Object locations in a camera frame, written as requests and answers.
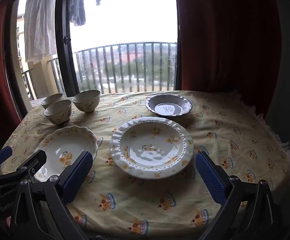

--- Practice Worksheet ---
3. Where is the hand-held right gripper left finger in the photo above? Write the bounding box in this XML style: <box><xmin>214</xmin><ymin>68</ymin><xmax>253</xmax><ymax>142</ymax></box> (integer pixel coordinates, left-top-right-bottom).
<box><xmin>10</xmin><ymin>151</ymin><xmax>94</xmax><ymax>240</ymax></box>

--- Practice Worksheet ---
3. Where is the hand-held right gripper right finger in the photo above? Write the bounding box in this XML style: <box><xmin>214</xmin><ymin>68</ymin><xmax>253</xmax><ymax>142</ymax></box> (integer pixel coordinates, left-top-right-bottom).
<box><xmin>195</xmin><ymin>151</ymin><xmax>283</xmax><ymax>240</ymax></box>

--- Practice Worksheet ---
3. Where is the scalloped floral plate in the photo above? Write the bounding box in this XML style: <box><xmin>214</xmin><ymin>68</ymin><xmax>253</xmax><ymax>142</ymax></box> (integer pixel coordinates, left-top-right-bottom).
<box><xmin>34</xmin><ymin>126</ymin><xmax>98</xmax><ymax>182</ymax></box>

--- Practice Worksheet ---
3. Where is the cream floral bowl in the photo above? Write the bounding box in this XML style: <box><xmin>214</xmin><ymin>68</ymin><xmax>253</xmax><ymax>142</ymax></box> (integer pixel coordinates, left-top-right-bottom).
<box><xmin>41</xmin><ymin>93</ymin><xmax>64</xmax><ymax>110</ymax></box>
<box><xmin>44</xmin><ymin>99</ymin><xmax>72</xmax><ymax>125</ymax></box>
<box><xmin>72</xmin><ymin>89</ymin><xmax>101</xmax><ymax>113</ymax></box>

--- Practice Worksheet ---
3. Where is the large beaded-rim floral plate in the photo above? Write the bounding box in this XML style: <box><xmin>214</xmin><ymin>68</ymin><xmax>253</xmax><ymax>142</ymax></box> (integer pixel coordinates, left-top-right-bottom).
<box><xmin>109</xmin><ymin>117</ymin><xmax>194</xmax><ymax>180</ymax></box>

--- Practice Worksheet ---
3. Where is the wavy-rim plate with centre emblem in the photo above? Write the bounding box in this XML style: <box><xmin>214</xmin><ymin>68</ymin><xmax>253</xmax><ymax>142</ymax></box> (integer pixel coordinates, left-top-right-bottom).
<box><xmin>145</xmin><ymin>94</ymin><xmax>193</xmax><ymax>117</ymax></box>

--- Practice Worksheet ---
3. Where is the grey slatted outdoor board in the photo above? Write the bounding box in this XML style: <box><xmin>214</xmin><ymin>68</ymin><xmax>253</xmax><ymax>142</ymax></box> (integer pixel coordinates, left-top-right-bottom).
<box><xmin>30</xmin><ymin>97</ymin><xmax>46</xmax><ymax>108</ymax></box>

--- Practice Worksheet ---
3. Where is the yellow printed tablecloth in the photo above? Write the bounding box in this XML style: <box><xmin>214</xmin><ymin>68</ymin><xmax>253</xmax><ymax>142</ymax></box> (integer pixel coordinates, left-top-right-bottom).
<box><xmin>0</xmin><ymin>90</ymin><xmax>290</xmax><ymax>238</ymax></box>

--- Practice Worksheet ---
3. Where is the neighbouring building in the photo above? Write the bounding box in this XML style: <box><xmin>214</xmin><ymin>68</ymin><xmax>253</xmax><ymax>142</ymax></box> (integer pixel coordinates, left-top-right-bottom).
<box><xmin>17</xmin><ymin>15</ymin><xmax>26</xmax><ymax>75</ymax></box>

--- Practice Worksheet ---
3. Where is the white hanging garment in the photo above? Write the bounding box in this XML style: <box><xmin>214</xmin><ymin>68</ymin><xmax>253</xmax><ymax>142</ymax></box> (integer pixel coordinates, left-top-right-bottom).
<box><xmin>24</xmin><ymin>0</ymin><xmax>58</xmax><ymax>63</ymax></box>

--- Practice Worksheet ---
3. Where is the balcony railing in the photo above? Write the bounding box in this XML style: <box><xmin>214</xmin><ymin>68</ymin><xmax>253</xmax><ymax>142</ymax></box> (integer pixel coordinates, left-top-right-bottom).
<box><xmin>22</xmin><ymin>41</ymin><xmax>178</xmax><ymax>100</ymax></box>

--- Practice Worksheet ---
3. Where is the dark hanging garment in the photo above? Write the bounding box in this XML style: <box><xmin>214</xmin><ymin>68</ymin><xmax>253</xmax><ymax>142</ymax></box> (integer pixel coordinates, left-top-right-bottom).
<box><xmin>68</xmin><ymin>0</ymin><xmax>86</xmax><ymax>27</ymax></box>

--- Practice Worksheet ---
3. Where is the dark window frame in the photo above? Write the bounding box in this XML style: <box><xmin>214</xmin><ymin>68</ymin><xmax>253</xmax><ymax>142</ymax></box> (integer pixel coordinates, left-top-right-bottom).
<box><xmin>4</xmin><ymin>0</ymin><xmax>183</xmax><ymax>110</ymax></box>

